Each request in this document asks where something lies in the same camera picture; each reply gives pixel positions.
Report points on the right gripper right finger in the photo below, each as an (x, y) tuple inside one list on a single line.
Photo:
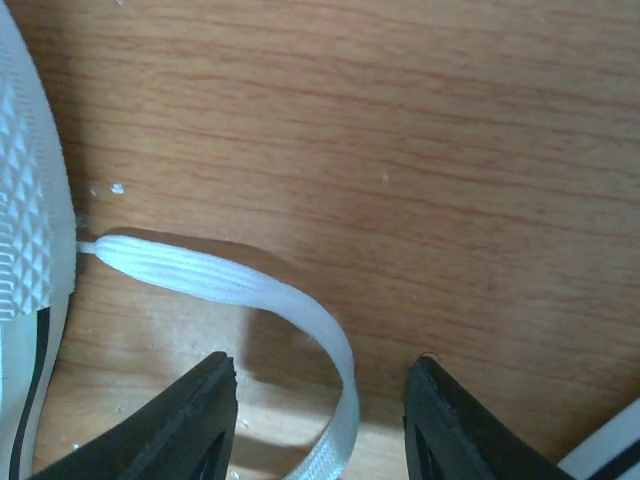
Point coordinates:
[(449, 434)]

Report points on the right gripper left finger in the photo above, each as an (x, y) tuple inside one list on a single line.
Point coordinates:
[(185, 432)]

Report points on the black canvas sneaker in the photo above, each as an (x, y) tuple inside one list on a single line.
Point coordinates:
[(38, 249), (612, 452)]

